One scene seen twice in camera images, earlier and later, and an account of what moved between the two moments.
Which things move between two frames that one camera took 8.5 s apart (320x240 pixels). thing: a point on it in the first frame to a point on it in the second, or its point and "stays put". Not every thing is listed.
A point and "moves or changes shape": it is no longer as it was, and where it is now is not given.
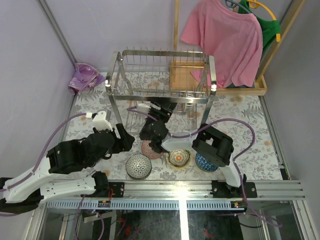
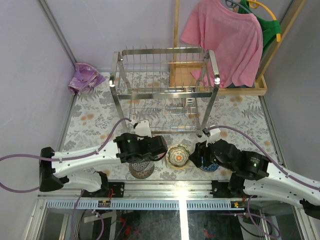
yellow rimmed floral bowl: x=179 y=158 stays put
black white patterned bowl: x=138 y=167 moves or changes shape
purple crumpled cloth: x=86 y=77 stays put
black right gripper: x=167 y=109 to x=200 y=150
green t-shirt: x=270 y=28 stays put
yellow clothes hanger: x=254 y=3 stays put
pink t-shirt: x=234 y=39 stays put
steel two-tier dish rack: x=187 y=78 stays put
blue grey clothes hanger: x=229 y=3 stays put
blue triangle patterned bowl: x=204 y=164 stays put
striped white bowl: x=188 y=106 moves or changes shape
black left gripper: x=117 y=138 to x=155 y=145
